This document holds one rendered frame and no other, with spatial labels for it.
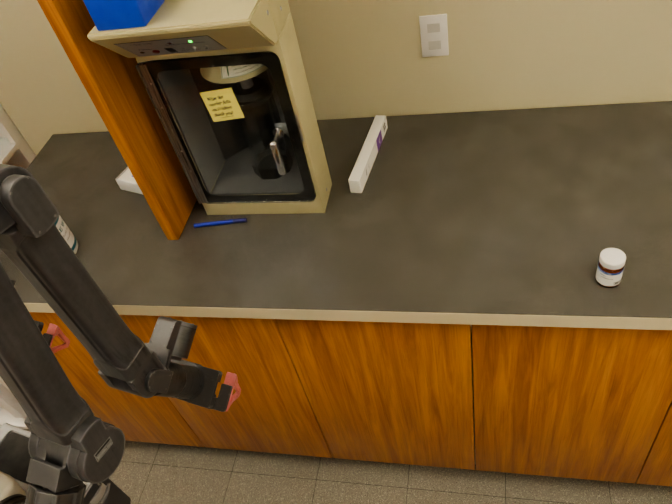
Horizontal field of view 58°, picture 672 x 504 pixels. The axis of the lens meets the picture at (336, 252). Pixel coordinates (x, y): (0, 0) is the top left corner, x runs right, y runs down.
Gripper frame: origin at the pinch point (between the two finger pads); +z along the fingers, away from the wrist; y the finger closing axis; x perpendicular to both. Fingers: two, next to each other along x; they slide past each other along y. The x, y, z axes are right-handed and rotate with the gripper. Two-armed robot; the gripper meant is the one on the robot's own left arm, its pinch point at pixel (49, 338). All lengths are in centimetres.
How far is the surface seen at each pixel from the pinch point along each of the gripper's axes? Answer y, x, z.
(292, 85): -42, -63, -2
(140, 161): -7.9, -42.9, 0.3
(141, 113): -6, -53, -2
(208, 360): -16.1, -3.3, 39.0
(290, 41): -41, -71, -6
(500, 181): -82, -63, 38
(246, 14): -43, -63, -26
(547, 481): -104, 7, 108
